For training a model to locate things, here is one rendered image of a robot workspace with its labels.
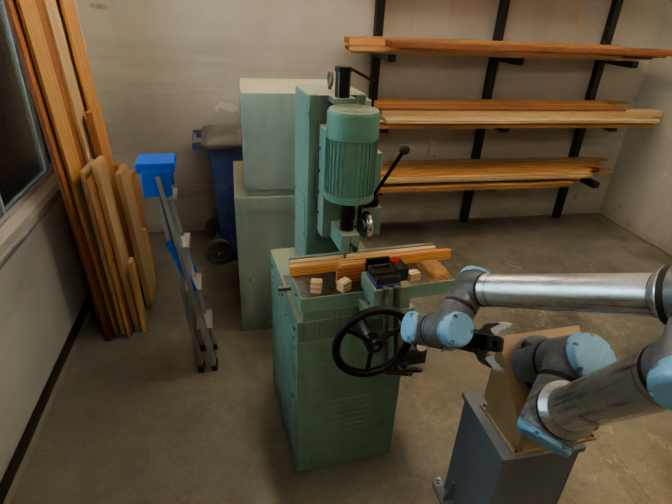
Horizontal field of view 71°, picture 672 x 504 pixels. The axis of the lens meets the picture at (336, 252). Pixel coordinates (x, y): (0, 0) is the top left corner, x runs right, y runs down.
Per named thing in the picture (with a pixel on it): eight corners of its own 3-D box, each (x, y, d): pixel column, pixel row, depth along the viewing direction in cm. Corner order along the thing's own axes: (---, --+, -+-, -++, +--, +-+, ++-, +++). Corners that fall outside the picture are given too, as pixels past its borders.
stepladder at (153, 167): (191, 376, 255) (131, 167, 197) (191, 346, 277) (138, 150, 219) (221, 370, 258) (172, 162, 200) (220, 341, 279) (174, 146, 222)
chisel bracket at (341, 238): (340, 257, 173) (341, 236, 169) (330, 240, 185) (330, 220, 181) (359, 255, 175) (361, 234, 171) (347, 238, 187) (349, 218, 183)
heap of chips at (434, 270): (431, 281, 177) (432, 273, 175) (415, 263, 189) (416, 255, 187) (452, 279, 179) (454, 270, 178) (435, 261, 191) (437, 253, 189)
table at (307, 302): (306, 330, 157) (306, 315, 155) (287, 282, 183) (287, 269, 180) (466, 306, 174) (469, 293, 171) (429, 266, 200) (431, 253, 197)
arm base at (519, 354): (557, 335, 159) (578, 331, 150) (568, 393, 154) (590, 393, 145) (507, 336, 155) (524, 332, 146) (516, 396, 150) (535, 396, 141)
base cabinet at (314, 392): (295, 474, 204) (295, 344, 171) (272, 381, 253) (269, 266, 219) (391, 452, 216) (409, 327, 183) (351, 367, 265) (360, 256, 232)
